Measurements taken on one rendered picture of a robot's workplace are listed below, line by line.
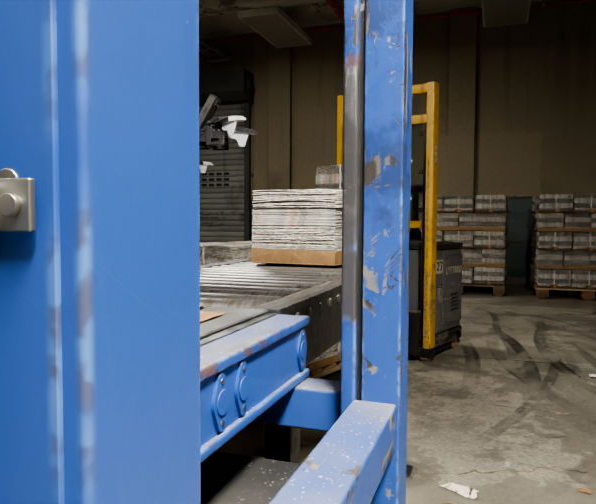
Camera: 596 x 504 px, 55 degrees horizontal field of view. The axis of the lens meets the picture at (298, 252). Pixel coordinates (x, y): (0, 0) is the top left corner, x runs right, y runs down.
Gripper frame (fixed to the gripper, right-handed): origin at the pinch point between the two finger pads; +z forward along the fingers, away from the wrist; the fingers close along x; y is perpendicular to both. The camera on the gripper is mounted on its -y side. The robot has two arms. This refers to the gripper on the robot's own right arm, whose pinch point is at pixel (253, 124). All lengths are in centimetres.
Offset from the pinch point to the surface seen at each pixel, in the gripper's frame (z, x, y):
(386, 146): 43, 96, 34
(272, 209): 6.4, -3.2, 26.1
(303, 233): 16.7, -1.0, 33.8
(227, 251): -30, -76, 33
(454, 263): 86, -264, 24
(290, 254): 12.7, -2.2, 40.1
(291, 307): 28, 77, 55
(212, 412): 27, 112, 65
